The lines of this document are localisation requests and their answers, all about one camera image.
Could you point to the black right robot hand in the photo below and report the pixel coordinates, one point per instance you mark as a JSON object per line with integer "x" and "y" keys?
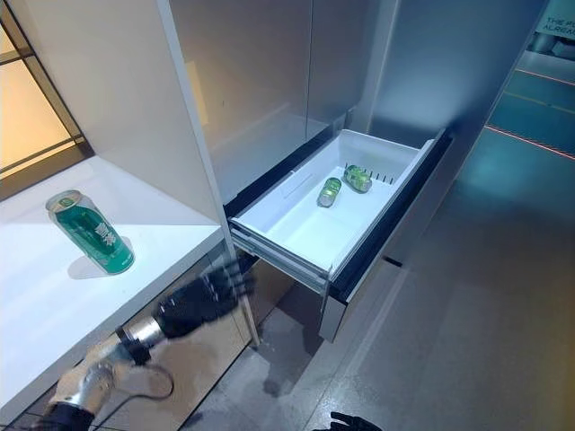
{"x": 348, "y": 422}

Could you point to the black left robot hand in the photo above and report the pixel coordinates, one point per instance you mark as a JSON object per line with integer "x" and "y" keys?
{"x": 197, "y": 301}

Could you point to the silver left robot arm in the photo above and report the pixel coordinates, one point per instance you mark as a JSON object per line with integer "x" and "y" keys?
{"x": 101, "y": 366}

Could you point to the white fridge drawer bin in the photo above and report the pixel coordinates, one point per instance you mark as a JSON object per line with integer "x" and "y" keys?
{"x": 332, "y": 211}

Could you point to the silver fridge drawer front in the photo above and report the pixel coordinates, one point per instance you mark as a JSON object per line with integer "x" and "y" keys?
{"x": 391, "y": 238}

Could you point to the stainless steel fridge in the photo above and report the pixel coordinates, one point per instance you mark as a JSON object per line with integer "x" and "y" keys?
{"x": 341, "y": 72}

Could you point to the tall green beer can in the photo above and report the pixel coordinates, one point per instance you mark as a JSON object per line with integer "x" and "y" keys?
{"x": 92, "y": 233}

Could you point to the small green drink can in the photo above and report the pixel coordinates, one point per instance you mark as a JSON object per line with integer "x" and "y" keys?
{"x": 358, "y": 177}
{"x": 330, "y": 192}

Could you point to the white cabinet side panel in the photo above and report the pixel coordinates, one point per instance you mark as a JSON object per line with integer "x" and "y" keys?
{"x": 179, "y": 103}

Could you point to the black framed window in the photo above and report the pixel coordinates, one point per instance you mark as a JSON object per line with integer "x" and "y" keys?
{"x": 31, "y": 90}

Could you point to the white wall sign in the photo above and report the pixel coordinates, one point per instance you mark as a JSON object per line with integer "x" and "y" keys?
{"x": 557, "y": 20}

